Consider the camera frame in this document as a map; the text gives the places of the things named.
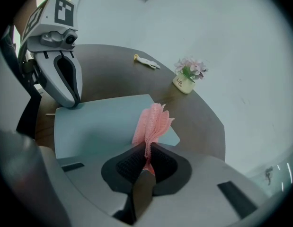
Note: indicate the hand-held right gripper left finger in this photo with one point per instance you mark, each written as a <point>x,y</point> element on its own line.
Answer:
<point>89,185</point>

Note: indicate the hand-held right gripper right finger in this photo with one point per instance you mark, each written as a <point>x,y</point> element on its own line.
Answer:
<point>203,188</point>

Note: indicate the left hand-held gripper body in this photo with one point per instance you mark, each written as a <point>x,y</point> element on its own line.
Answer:
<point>51,15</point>

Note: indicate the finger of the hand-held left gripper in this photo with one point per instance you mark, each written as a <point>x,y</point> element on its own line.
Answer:
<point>79,81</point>
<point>48,77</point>

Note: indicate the blue-grey notebook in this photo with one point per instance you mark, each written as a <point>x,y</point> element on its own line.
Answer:
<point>96,126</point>

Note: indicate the pink cloth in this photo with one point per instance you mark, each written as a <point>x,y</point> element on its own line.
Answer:
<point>153,124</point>

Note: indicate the person's left forearm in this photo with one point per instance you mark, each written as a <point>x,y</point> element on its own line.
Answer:
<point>21,20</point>

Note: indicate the frosted glass door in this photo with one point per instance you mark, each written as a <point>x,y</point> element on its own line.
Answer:
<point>262,181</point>

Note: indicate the white work glove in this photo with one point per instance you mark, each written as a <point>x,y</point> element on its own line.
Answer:
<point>147,62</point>

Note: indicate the pink flowers in cream pot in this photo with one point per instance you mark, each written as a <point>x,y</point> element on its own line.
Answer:
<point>187,77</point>

